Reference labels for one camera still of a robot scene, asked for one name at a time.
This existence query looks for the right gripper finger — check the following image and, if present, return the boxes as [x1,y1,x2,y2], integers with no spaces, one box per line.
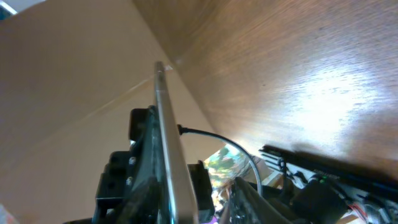
[229,177,292,224]

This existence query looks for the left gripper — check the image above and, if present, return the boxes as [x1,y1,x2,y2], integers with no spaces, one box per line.
[62,105,215,224]

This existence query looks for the black Samsung Galaxy phone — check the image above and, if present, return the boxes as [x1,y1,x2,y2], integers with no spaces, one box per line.
[154,62,198,224]

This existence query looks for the black USB charging cable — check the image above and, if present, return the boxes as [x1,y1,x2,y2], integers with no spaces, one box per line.
[177,124,264,197]

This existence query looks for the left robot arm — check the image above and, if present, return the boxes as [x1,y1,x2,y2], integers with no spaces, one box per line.
[86,106,397,223]

